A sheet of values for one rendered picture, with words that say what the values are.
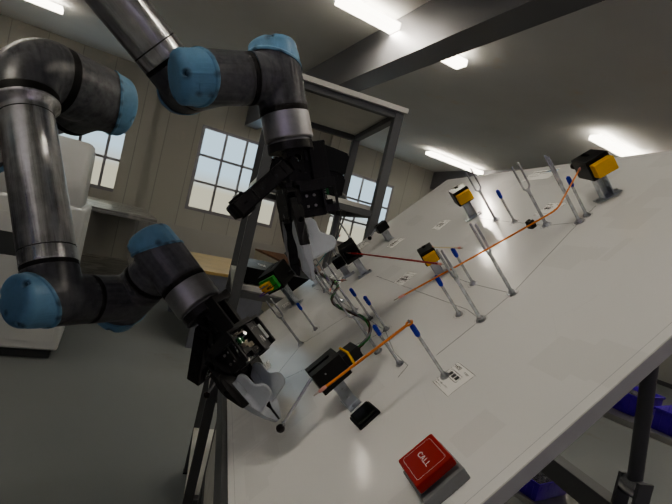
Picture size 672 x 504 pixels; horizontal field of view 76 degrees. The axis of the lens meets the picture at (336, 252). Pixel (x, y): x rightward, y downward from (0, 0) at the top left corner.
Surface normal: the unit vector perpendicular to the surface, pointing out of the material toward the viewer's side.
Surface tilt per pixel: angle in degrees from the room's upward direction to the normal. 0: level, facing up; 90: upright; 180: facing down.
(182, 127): 90
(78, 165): 71
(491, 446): 48
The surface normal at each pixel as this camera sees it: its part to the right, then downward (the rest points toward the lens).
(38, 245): 0.29, -0.27
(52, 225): 0.73, -0.33
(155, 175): 0.45, 0.14
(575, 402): -0.54, -0.81
